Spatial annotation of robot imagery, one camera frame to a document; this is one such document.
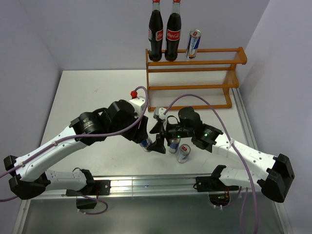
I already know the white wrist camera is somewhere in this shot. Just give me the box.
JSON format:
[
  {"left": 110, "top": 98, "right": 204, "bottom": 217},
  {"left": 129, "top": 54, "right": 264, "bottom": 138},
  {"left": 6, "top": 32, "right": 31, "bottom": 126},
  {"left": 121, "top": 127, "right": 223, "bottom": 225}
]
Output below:
[
  {"left": 129, "top": 91, "right": 146, "bottom": 116},
  {"left": 153, "top": 107, "right": 167, "bottom": 121}
]

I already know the cola glass bottle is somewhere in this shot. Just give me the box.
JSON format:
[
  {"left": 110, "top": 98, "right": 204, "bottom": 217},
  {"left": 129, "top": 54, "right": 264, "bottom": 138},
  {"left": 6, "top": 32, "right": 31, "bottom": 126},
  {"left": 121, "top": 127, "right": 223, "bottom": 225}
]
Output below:
[
  {"left": 148, "top": 0, "right": 163, "bottom": 61},
  {"left": 165, "top": 0, "right": 181, "bottom": 61}
]

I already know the aluminium front rail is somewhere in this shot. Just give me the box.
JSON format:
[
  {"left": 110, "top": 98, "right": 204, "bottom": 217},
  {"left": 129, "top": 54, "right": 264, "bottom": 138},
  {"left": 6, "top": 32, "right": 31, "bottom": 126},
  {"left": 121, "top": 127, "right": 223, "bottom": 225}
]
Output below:
[{"left": 43, "top": 170, "right": 280, "bottom": 199}]

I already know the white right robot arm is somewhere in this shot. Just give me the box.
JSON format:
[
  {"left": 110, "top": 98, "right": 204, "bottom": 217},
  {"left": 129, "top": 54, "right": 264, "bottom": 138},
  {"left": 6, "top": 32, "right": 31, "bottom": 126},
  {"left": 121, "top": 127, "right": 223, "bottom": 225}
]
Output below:
[{"left": 149, "top": 107, "right": 295, "bottom": 203}]

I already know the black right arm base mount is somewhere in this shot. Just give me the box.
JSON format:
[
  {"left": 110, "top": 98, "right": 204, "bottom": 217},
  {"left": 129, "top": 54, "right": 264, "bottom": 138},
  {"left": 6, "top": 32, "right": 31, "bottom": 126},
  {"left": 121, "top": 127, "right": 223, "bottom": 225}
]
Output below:
[{"left": 193, "top": 176, "right": 230, "bottom": 205}]

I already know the orange wooden shelf rack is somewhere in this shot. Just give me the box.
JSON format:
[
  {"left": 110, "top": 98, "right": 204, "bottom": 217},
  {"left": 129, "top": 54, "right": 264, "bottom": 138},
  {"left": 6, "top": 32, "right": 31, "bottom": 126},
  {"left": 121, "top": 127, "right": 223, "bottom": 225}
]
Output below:
[{"left": 146, "top": 47, "right": 248, "bottom": 109}]

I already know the silver blue can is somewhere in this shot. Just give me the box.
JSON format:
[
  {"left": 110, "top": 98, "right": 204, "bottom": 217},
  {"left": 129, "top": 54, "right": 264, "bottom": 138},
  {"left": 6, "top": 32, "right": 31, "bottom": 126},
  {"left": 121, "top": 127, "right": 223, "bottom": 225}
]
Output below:
[
  {"left": 168, "top": 138, "right": 181, "bottom": 154},
  {"left": 176, "top": 144, "right": 191, "bottom": 163},
  {"left": 139, "top": 137, "right": 152, "bottom": 152},
  {"left": 186, "top": 29, "right": 201, "bottom": 59}
]

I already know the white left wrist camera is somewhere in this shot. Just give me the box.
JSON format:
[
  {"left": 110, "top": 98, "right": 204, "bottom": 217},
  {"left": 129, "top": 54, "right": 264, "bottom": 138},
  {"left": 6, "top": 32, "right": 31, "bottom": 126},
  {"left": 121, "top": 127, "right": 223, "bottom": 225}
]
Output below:
[{"left": 129, "top": 91, "right": 146, "bottom": 116}]

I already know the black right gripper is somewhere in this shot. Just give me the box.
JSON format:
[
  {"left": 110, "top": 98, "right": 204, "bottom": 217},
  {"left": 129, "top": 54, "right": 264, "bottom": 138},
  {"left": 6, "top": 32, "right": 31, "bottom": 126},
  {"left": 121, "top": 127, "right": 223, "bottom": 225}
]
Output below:
[{"left": 147, "top": 118, "right": 194, "bottom": 154}]

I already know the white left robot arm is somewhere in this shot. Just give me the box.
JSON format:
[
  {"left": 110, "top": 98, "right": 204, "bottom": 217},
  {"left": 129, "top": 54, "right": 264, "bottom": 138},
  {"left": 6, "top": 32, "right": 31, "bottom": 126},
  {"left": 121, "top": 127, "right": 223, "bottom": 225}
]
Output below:
[{"left": 3, "top": 97, "right": 148, "bottom": 200}]

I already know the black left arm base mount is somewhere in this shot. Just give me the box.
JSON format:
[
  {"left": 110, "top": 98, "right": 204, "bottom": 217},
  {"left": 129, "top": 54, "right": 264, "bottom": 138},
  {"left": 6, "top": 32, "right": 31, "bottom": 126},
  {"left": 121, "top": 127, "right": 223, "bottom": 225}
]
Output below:
[{"left": 76, "top": 179, "right": 111, "bottom": 210}]

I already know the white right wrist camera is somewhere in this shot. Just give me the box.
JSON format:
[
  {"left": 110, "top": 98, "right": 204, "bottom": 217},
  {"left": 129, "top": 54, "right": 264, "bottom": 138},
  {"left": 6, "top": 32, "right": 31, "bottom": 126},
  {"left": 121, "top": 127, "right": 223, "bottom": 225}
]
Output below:
[{"left": 153, "top": 107, "right": 167, "bottom": 121}]

